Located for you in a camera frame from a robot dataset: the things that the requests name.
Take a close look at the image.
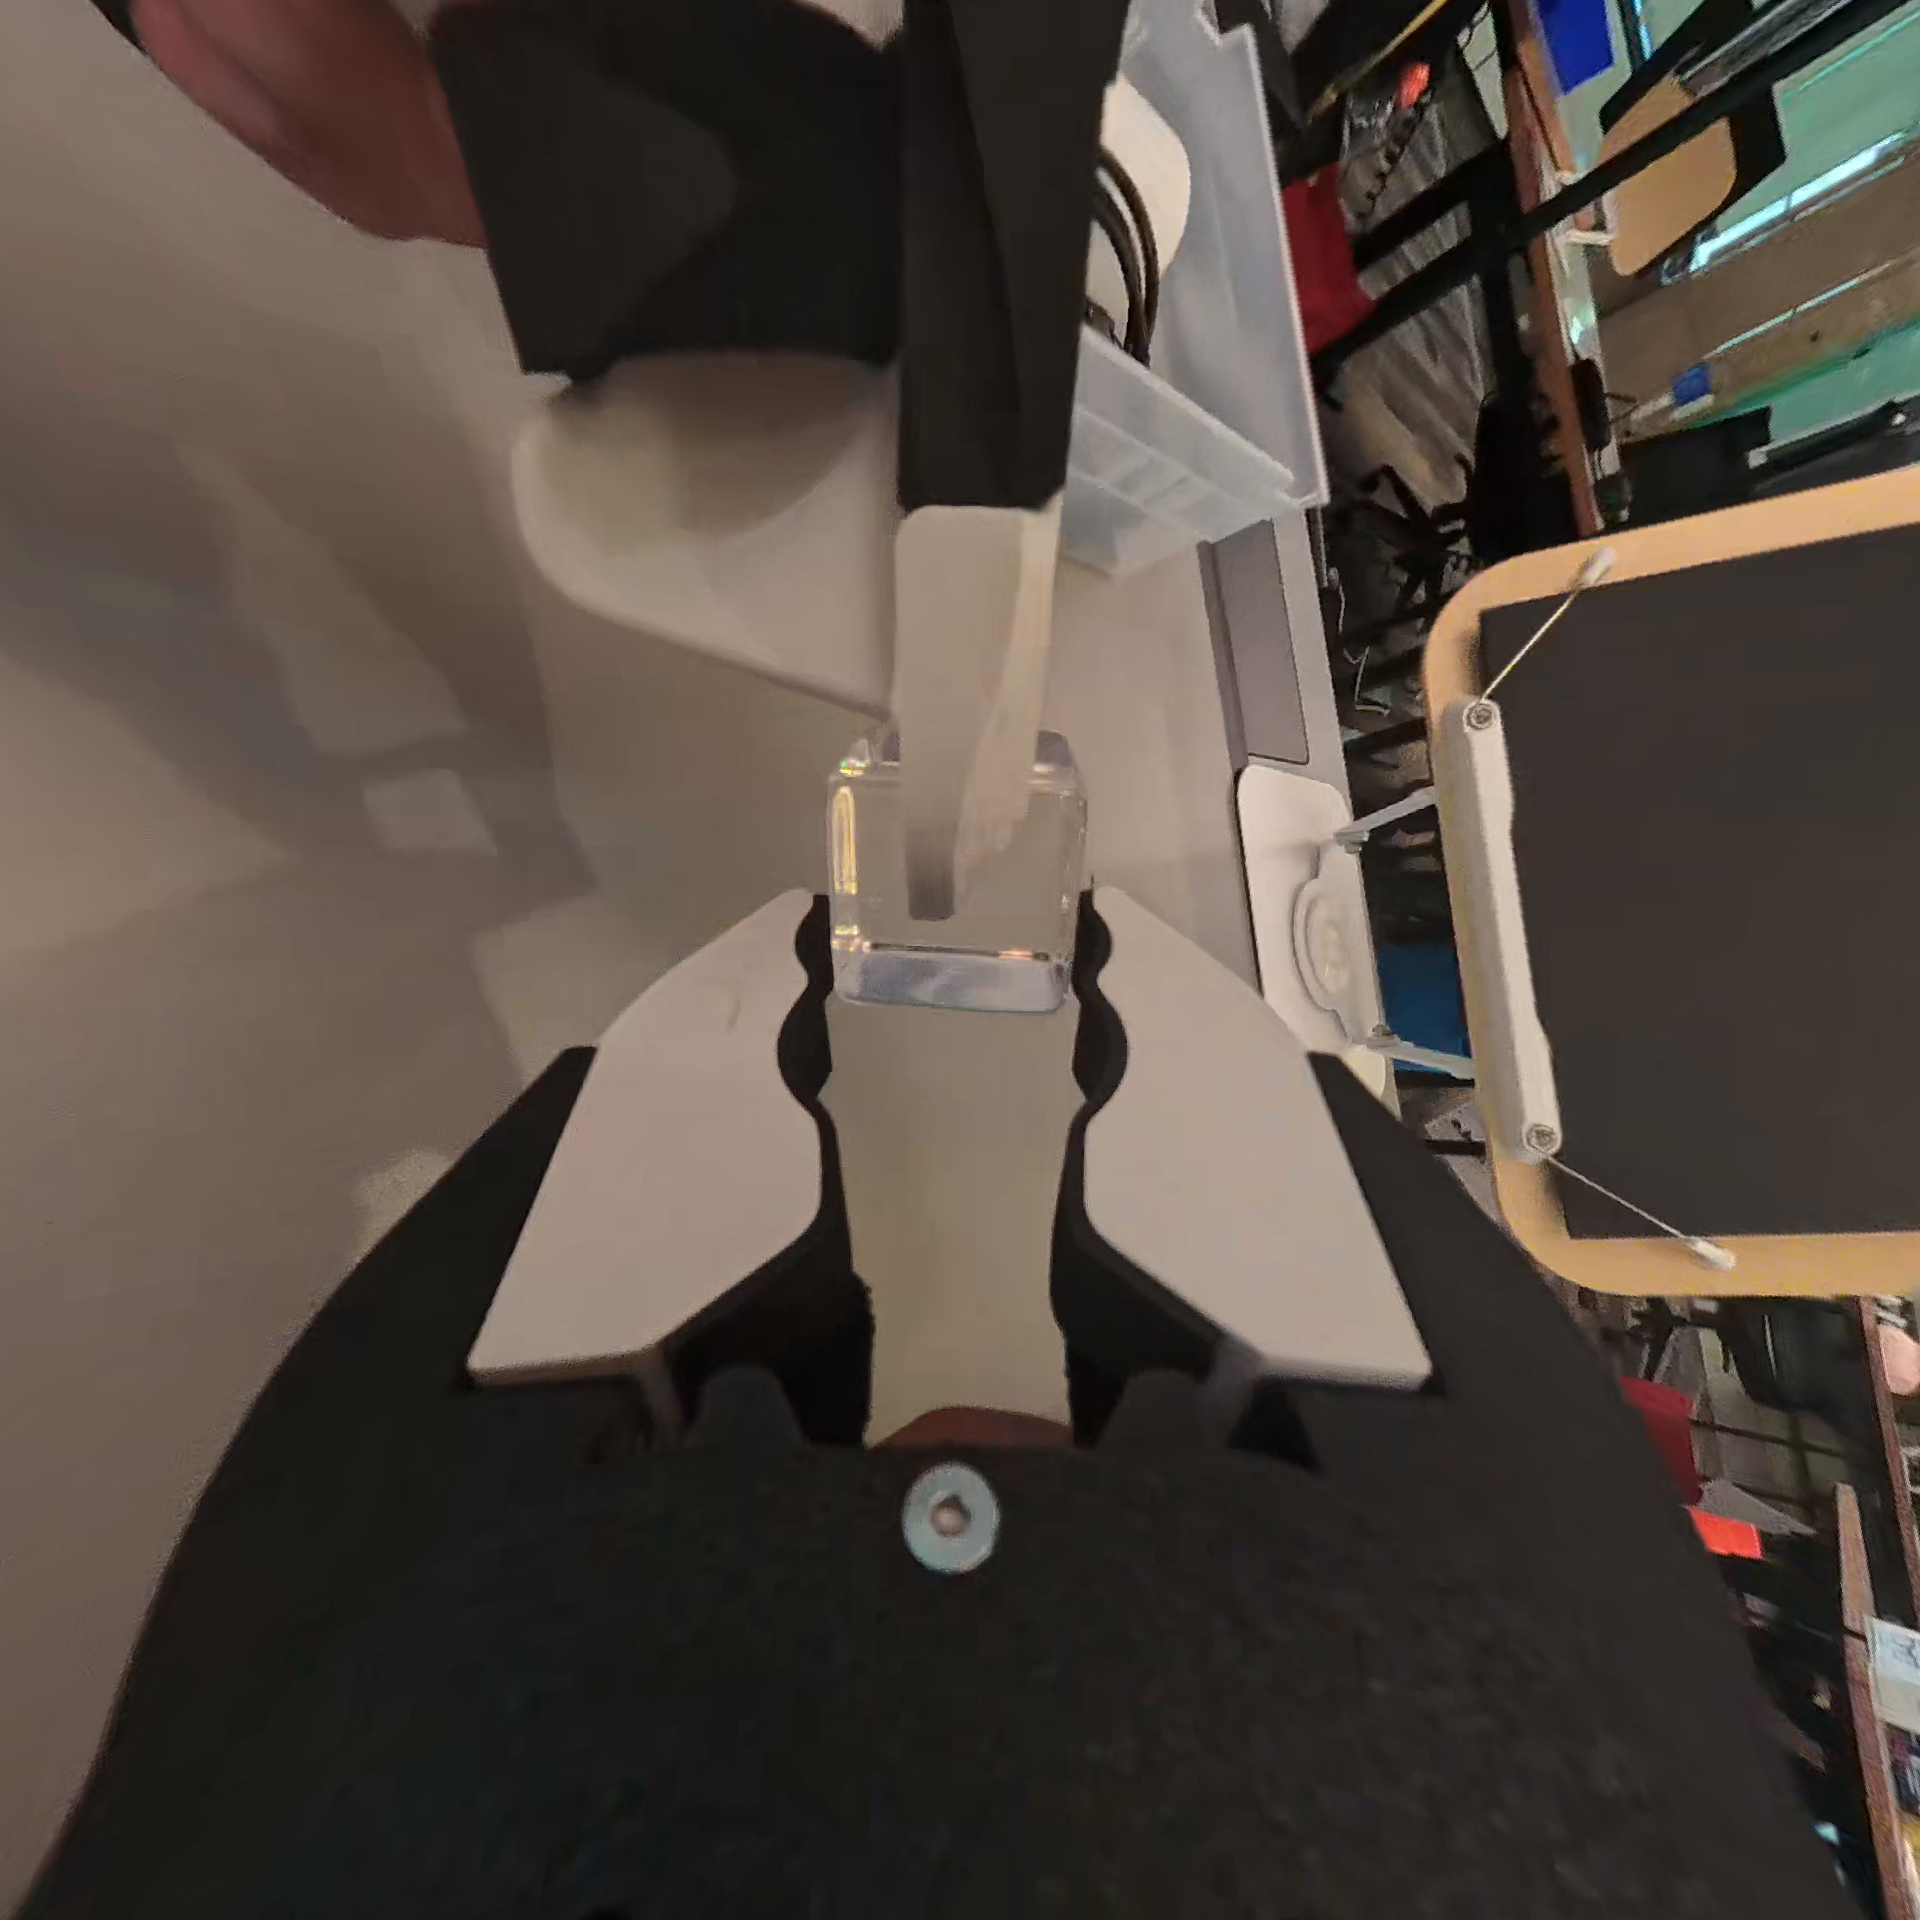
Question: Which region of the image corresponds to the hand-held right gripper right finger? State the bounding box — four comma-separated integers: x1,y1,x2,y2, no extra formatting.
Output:
1046,885,1440,1395

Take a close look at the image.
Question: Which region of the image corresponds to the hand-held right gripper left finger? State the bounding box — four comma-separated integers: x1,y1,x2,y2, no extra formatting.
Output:
464,888,873,1398

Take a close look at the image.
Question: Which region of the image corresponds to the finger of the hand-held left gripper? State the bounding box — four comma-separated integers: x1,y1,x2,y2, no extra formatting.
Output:
894,504,1041,923
960,492,1073,872

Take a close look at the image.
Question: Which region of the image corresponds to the clear acrylic cube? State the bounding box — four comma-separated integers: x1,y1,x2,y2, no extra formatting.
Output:
820,727,1092,1019

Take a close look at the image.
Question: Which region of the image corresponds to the grey desk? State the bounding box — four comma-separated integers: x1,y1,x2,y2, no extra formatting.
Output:
0,0,1404,1920

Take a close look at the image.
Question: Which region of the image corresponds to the person's left hand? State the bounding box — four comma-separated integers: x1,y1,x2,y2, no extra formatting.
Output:
127,0,492,253

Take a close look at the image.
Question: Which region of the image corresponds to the silver laptop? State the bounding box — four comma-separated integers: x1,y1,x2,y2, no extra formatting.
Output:
1201,516,1357,771

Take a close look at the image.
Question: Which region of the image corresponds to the white round device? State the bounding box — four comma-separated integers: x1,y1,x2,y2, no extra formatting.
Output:
1237,762,1410,1070

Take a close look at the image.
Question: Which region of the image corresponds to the translucent plastic storage bin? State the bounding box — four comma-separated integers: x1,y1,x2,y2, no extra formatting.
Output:
1069,0,1333,581

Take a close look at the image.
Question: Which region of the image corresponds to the red chair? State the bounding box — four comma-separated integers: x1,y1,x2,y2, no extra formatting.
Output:
1278,162,1381,361

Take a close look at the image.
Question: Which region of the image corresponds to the black cables bundle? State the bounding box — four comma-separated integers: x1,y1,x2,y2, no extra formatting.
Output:
1086,162,1167,366

